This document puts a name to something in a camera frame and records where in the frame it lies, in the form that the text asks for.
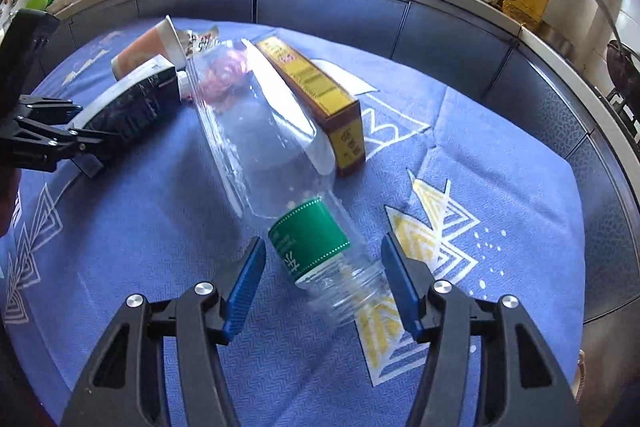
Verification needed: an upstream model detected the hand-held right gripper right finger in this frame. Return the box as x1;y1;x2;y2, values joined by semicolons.
381;232;583;427

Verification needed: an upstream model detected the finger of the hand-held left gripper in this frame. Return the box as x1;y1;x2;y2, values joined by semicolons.
17;94;83;124
0;116;121;172

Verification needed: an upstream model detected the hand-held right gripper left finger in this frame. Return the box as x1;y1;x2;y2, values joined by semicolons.
60;236;268;427

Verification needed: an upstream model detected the white green milk carton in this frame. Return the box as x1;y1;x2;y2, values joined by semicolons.
67;54;192;180

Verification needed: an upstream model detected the orange white paper cup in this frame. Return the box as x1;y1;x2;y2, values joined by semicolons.
111;16;188;82

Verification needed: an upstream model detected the clear green label plastic bottle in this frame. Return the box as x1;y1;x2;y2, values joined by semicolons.
186;38;396;325

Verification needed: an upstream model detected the printed snack wrapper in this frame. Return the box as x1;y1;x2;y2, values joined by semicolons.
182;27;223;58

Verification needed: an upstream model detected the brown yellow cardboard box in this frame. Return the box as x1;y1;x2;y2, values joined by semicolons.
256;38;367;178

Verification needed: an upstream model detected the blue printed tablecloth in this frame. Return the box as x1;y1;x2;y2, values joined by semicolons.
0;19;586;427

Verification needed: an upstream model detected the black gas stove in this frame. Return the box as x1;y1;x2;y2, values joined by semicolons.
595;87;640;132

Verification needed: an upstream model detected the grey kitchen counter cabinet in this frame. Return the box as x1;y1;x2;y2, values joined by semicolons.
47;0;640;323

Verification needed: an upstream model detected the black wok with lid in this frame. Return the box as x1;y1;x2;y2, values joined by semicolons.
589;0;640;100

